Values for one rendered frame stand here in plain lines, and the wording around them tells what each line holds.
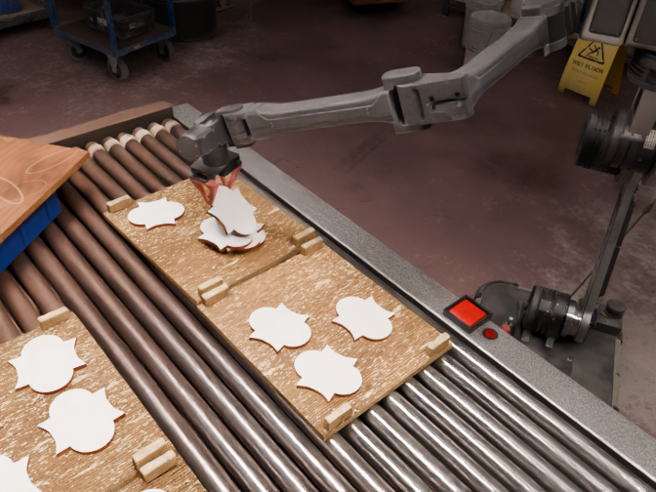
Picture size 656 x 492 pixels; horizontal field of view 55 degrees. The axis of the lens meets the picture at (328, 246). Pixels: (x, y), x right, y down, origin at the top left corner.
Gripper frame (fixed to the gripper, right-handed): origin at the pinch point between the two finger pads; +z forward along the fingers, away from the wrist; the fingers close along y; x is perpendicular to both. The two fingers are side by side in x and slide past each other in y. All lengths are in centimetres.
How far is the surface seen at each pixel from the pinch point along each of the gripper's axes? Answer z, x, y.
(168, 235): 10.7, 9.7, -8.0
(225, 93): 103, 159, 216
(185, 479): 11, -33, -56
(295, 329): 10.2, -32.0, -19.5
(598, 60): 77, -52, 345
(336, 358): 10.4, -42.7, -22.1
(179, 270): 10.8, -0.3, -16.6
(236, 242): 7.9, -7.8, -4.6
